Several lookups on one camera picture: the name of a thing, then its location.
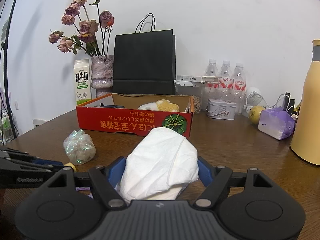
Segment small wooden block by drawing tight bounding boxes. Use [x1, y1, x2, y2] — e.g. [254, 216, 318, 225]
[64, 163, 77, 172]

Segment white cloth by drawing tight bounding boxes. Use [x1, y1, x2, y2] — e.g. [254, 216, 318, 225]
[117, 127, 199, 203]

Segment yellow white hamster plush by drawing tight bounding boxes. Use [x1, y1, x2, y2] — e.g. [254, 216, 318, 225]
[138, 99, 180, 112]

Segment navy blue zip pouch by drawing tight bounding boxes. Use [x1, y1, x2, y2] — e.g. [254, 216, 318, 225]
[95, 103, 125, 109]

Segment iridescent crumpled plastic bag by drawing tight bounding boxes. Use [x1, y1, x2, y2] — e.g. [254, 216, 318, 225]
[63, 129, 96, 166]

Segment red cardboard pumpkin box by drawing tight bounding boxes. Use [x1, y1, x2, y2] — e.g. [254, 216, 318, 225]
[76, 93, 194, 138]

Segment pale floral tin box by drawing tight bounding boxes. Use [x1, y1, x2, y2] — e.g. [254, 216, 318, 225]
[206, 99, 236, 120]

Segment yellow green apple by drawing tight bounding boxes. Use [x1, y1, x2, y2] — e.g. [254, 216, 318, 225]
[248, 106, 265, 125]

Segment purple tissue packet bag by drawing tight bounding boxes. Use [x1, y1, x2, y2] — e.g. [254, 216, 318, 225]
[258, 107, 296, 140]

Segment clear water bottle left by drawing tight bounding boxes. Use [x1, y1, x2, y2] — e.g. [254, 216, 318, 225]
[202, 59, 219, 108]

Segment clear water bottle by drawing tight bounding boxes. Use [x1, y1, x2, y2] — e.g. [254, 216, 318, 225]
[233, 63, 246, 114]
[202, 59, 219, 108]
[219, 61, 233, 101]

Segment small white desk fan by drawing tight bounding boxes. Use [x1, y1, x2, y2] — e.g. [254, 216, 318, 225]
[242, 87, 263, 117]

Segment clear water bottle middle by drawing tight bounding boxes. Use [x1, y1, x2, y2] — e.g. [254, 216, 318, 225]
[219, 61, 233, 101]

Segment yellow thermos jug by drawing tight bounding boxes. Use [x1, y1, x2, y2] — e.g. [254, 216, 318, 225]
[290, 39, 320, 166]

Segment clear food container with lid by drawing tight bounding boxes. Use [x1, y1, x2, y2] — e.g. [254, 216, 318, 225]
[174, 80, 202, 114]

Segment clear water bottle right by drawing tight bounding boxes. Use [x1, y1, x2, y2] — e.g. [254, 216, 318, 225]
[233, 63, 246, 114]

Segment white green milk carton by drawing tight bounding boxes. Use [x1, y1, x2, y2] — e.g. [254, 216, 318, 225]
[73, 59, 92, 105]

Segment white flat carton box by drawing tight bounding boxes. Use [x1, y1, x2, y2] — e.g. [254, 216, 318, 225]
[176, 75, 220, 83]

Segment purple textured flower vase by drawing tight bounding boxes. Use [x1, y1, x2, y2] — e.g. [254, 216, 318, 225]
[91, 55, 114, 98]

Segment black paper shopping bag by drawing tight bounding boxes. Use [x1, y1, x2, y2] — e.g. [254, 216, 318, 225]
[112, 13, 176, 95]

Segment dried pink roses bouquet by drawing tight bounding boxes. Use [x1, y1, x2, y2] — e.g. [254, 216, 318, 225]
[48, 0, 114, 57]

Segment black light stand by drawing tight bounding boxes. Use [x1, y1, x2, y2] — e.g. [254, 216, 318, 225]
[2, 0, 18, 139]

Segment purple woven drawstring pouch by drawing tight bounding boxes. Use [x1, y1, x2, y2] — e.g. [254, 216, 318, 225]
[75, 187, 93, 198]

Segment white charging cables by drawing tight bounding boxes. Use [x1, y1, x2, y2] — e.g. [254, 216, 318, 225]
[260, 93, 297, 113]

